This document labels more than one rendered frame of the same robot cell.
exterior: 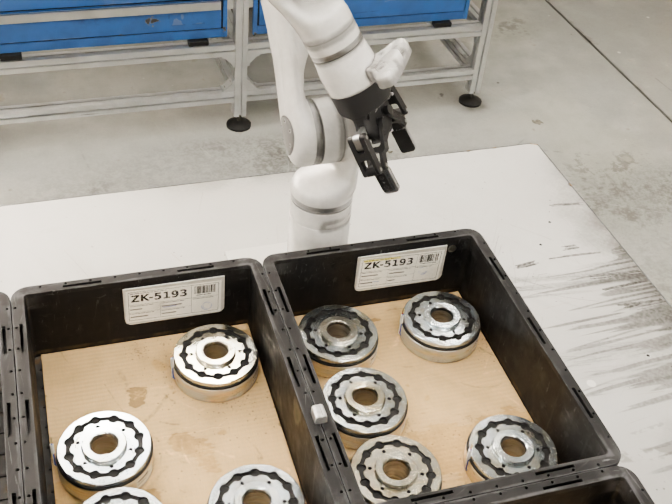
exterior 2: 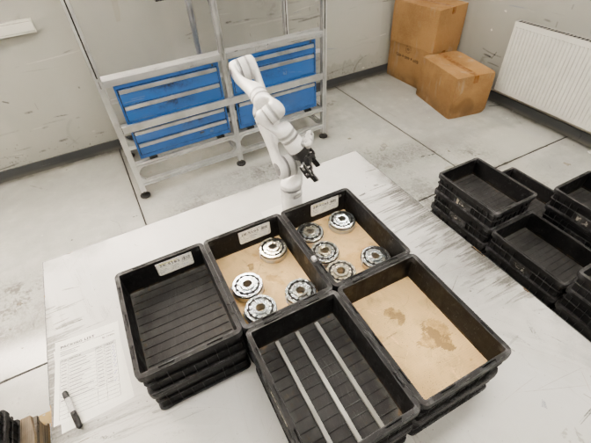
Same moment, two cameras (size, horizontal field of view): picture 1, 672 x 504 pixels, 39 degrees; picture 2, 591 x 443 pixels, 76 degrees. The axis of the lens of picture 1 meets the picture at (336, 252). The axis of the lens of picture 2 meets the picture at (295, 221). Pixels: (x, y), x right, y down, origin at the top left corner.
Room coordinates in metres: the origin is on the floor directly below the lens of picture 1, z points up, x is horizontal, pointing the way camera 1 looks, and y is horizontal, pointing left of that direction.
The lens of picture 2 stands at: (-0.14, 0.10, 1.88)
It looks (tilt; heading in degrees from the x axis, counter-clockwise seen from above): 44 degrees down; 356
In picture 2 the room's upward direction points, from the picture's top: 4 degrees counter-clockwise
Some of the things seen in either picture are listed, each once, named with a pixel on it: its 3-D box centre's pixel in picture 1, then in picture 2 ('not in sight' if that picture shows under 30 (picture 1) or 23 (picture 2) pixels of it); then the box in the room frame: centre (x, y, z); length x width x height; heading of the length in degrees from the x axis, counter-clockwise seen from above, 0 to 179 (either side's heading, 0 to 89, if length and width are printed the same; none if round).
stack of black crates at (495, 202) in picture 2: not in sight; (474, 214); (1.33, -1.02, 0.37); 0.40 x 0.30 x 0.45; 22
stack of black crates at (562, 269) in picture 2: not in sight; (533, 267); (0.96, -1.17, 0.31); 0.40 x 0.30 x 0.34; 22
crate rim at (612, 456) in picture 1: (425, 356); (341, 233); (0.78, -0.12, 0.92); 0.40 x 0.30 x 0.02; 21
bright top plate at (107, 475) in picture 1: (104, 447); (247, 285); (0.65, 0.23, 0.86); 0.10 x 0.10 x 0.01
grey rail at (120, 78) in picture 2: not in sight; (221, 54); (2.66, 0.37, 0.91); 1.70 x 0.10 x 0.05; 112
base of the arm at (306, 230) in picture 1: (317, 239); (292, 201); (1.13, 0.03, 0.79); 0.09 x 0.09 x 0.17; 10
